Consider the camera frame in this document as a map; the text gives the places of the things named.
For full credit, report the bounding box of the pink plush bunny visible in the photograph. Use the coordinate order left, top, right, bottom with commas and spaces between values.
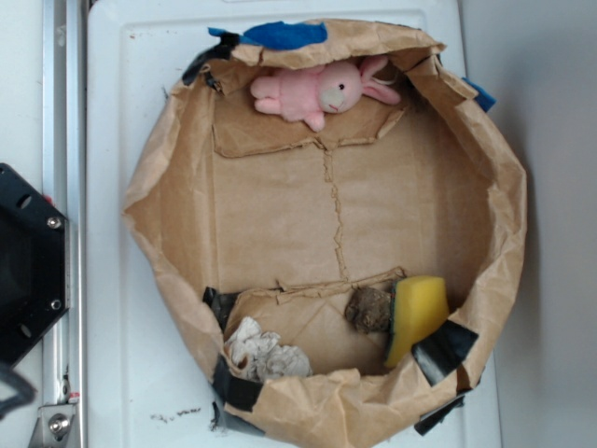
250, 55, 401, 132

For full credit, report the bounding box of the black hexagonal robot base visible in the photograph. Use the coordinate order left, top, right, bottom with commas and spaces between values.
1, 163, 67, 367

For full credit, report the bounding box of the brown paper bag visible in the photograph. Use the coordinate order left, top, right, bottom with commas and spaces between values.
123, 20, 527, 447

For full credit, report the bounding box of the brown rock lump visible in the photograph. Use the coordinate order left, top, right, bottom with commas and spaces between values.
344, 287, 393, 334

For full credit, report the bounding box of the crumpled white paper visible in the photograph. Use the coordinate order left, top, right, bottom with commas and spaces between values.
225, 316, 312, 383

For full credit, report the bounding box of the yellow green sponge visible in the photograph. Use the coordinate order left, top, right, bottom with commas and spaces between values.
384, 275, 450, 369

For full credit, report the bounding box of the blue cloth piece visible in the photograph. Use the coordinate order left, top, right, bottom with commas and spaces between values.
208, 21, 328, 50

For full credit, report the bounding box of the aluminium extrusion rail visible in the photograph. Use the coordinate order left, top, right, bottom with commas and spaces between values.
42, 1, 90, 447

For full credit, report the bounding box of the metal corner bracket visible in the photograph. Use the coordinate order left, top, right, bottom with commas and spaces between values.
28, 404, 78, 448

